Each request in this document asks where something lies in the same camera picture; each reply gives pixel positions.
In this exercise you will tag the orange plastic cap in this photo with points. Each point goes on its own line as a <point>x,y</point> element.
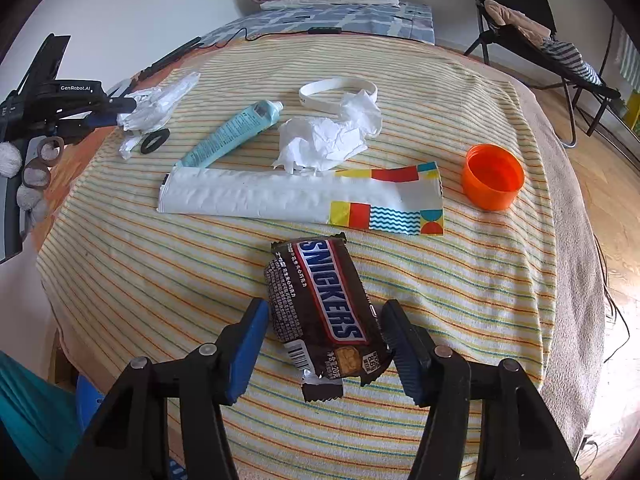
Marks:
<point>492,195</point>

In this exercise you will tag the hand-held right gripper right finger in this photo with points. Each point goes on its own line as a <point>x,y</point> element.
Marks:
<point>401,357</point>

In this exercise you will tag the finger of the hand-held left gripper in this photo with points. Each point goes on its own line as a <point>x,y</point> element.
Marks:
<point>120,104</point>
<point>102,121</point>

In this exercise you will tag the clear plastic wrap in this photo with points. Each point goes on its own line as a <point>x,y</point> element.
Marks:
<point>150,110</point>

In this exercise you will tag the white wristband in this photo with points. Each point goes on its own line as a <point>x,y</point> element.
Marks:
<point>340,80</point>

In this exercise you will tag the teal toothpaste tube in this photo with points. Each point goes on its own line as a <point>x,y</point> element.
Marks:
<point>230,132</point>

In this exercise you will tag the teal plastic bag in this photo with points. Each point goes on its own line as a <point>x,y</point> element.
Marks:
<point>30,410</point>

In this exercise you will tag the white colourful-print mailer bag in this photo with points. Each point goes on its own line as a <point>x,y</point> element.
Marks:
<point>250,195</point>

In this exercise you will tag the striped garment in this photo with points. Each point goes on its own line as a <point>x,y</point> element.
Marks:
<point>570,60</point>

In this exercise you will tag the green striped hanging towel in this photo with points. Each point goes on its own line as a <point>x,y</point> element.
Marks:
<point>631,60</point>

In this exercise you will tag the blue plaid bedsheet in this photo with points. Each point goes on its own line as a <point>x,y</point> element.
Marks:
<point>350,17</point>

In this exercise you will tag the beige towel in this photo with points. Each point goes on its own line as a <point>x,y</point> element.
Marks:
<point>570,260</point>

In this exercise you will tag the striped yellow towel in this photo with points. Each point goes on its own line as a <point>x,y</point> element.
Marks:
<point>150,270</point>

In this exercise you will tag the blue plastic object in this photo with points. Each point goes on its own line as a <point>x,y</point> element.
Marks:
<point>90,392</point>

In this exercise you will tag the brown chocolate bar wrapper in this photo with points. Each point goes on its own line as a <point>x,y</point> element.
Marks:
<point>320,300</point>

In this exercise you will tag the yellow plastic crate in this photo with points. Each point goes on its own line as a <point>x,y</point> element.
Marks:
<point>632,110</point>

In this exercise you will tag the white tissue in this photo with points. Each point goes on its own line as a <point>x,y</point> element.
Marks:
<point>320,145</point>

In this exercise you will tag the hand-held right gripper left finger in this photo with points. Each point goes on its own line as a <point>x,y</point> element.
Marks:
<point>247,350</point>

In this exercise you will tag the person's left hand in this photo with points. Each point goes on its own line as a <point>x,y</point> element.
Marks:
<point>10,160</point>

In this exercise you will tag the beige garment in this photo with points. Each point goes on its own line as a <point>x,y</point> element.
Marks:
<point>515,17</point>

